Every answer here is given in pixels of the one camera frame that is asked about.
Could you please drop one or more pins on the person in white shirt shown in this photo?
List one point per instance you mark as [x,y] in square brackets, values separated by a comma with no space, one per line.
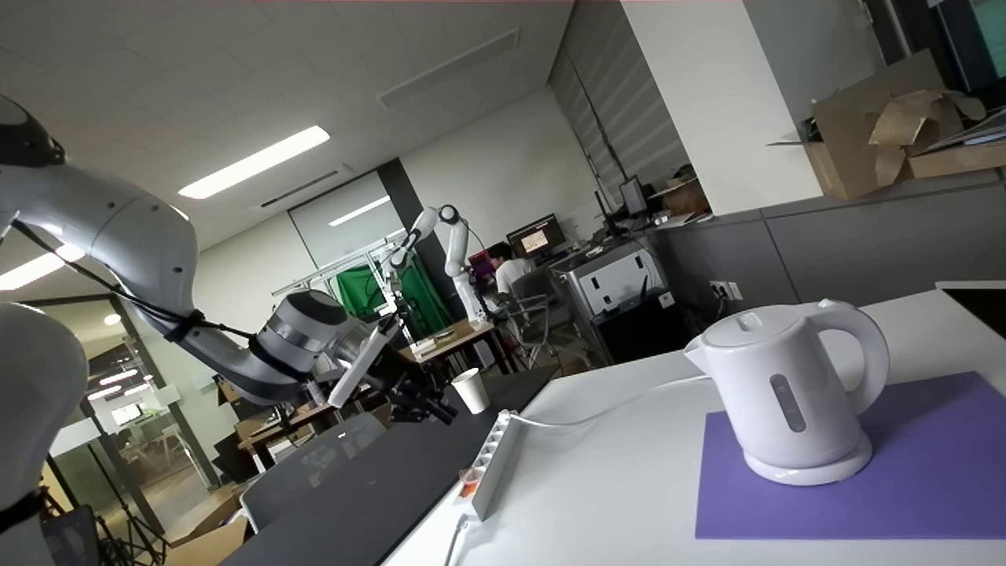
[509,270]

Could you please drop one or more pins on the green cloth screen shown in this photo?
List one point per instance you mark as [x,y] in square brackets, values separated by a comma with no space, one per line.
[361,286]

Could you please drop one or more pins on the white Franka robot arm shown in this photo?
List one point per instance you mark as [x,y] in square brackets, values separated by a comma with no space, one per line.
[113,232]

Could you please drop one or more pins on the computer monitor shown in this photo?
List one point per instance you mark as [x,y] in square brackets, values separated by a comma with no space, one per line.
[535,236]

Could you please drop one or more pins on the flat cardboard box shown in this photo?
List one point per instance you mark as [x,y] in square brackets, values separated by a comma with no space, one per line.
[960,159]

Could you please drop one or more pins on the mesh office chair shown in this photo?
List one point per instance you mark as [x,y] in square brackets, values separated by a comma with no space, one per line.
[545,317]

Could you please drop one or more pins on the white metal cabinet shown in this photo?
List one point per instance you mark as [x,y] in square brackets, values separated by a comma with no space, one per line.
[617,281]

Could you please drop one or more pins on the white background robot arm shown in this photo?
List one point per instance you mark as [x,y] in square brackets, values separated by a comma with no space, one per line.
[457,255]

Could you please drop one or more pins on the black camera tripod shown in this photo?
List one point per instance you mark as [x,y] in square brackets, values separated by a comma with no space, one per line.
[136,529]

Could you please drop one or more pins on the white electric kettle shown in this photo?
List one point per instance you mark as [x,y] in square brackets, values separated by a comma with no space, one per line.
[787,398]

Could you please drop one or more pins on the large cardboard box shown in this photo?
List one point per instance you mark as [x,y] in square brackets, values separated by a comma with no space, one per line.
[842,145]

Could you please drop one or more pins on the wall power socket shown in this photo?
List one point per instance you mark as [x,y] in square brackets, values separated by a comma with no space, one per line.
[728,289]

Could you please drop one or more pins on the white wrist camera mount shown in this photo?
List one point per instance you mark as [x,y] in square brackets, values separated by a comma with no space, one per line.
[361,363]

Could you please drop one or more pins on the purple mat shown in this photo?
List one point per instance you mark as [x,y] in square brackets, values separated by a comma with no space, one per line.
[944,474]

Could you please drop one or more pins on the long ceiling light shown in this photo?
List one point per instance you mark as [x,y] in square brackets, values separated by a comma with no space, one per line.
[31,270]
[255,160]

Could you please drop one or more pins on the wooden desk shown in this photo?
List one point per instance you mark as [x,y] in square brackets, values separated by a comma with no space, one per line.
[451,341]

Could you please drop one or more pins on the white paper cup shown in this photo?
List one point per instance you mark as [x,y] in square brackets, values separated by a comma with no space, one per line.
[472,390]

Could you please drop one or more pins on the white power strip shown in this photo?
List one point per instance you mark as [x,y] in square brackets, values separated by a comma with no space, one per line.
[492,465]

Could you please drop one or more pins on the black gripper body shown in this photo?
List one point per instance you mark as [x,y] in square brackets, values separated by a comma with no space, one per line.
[405,382]

